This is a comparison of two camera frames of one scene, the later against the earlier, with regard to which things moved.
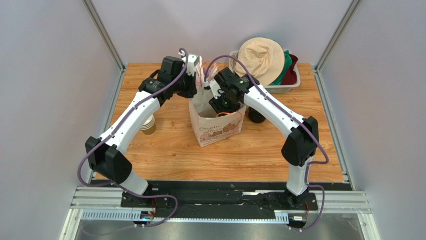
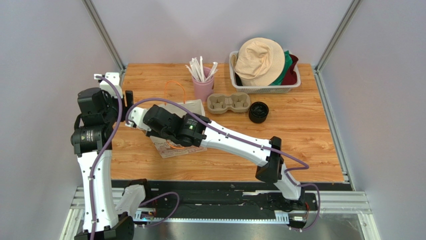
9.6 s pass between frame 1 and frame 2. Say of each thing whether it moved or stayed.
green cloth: stayed
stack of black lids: stayed
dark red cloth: stayed
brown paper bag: moved
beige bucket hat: stayed
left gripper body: moved
